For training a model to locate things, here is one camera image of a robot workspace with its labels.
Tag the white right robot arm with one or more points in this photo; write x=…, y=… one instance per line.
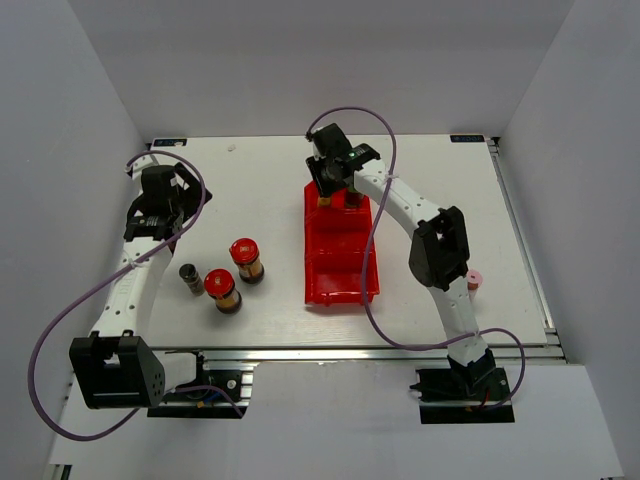
x=439, y=249

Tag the aluminium right side rail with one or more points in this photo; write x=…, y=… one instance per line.
x=552, y=337

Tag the aluminium front rail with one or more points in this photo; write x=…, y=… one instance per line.
x=536, y=354

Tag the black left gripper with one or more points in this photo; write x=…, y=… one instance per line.
x=191, y=195

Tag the red plastic divided bin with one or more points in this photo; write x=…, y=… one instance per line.
x=338, y=266

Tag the blue corner label left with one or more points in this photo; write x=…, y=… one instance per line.
x=169, y=142

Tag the pink-lidded spice jar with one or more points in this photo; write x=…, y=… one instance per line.
x=474, y=282

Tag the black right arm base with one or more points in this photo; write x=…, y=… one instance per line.
x=443, y=399

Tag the red-lidded brown sauce jar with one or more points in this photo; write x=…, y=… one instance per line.
x=245, y=254

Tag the blue corner label right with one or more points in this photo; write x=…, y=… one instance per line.
x=467, y=138

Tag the small dark pepper shaker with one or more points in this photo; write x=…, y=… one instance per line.
x=190, y=276

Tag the aluminium rail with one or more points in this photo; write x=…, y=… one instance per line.
x=536, y=354
x=552, y=337

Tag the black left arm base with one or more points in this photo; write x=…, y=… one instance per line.
x=221, y=390

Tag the green-label red sauce bottle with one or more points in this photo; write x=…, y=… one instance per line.
x=352, y=198

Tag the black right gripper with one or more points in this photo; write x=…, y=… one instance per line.
x=314, y=163

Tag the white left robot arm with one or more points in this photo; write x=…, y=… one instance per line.
x=114, y=366

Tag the blue corner label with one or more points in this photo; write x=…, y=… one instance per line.
x=467, y=138
x=169, y=142

